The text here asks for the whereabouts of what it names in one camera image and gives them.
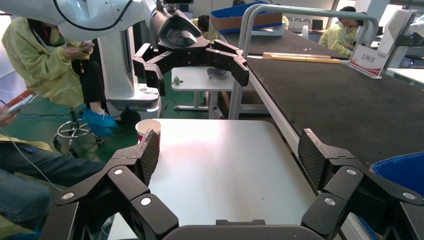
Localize brown wooden batten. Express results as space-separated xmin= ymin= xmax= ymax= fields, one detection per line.
xmin=269 ymin=54 xmax=349 ymax=64

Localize chrome swivel stool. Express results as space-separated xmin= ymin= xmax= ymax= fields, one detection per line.
xmin=52 ymin=107 xmax=105 ymax=157

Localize black belt conveyor table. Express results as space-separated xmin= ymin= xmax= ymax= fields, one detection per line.
xmin=218 ymin=29 xmax=424 ymax=240

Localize blue corrugated plastic bin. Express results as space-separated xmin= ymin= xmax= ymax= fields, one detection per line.
xmin=356 ymin=152 xmax=424 ymax=240
xmin=210 ymin=1 xmax=284 ymax=34

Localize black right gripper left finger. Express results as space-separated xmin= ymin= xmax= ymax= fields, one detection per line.
xmin=39 ymin=128 xmax=180 ymax=240

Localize white red acrylic sign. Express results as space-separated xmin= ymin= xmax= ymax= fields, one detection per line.
xmin=347 ymin=44 xmax=387 ymax=79

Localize dark grey small device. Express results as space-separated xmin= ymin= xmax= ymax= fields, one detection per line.
xmin=206 ymin=67 xmax=229 ymax=80

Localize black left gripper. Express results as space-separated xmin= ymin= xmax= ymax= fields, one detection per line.
xmin=132 ymin=6 xmax=250 ymax=97

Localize person yellow coat black trousers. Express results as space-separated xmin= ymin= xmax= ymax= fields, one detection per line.
xmin=1 ymin=16 xmax=118 ymax=137

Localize red white paper cup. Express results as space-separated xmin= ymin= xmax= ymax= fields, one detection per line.
xmin=135 ymin=119 xmax=163 ymax=143

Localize white table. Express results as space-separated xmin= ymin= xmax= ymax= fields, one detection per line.
xmin=385 ymin=67 xmax=424 ymax=90
xmin=171 ymin=66 xmax=266 ymax=120

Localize person yellow coat blue jeans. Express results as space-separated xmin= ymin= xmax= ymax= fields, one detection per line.
xmin=0 ymin=105 xmax=107 ymax=240

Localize white machine housing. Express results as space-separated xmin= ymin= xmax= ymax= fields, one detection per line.
xmin=377 ymin=9 xmax=424 ymax=56

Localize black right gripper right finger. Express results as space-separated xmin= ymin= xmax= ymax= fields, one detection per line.
xmin=297 ymin=128 xmax=424 ymax=240

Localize grey metal tube frame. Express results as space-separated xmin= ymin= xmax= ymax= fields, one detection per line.
xmin=228 ymin=3 xmax=380 ymax=120

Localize blue shoe cover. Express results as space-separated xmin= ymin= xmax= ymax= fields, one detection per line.
xmin=81 ymin=108 xmax=118 ymax=137

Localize thin white cable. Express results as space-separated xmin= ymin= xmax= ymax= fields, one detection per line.
xmin=0 ymin=127 xmax=64 ymax=192

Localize person in yellow coat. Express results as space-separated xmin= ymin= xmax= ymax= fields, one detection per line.
xmin=319 ymin=5 xmax=365 ymax=57
xmin=190 ymin=14 xmax=220 ymax=42

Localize white robot body column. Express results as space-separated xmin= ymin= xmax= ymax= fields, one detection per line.
xmin=97 ymin=28 xmax=163 ymax=123

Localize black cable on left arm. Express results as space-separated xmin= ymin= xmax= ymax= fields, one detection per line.
xmin=52 ymin=0 xmax=135 ymax=32

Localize white smartphone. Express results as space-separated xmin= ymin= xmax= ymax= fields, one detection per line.
xmin=4 ymin=94 xmax=36 ymax=115

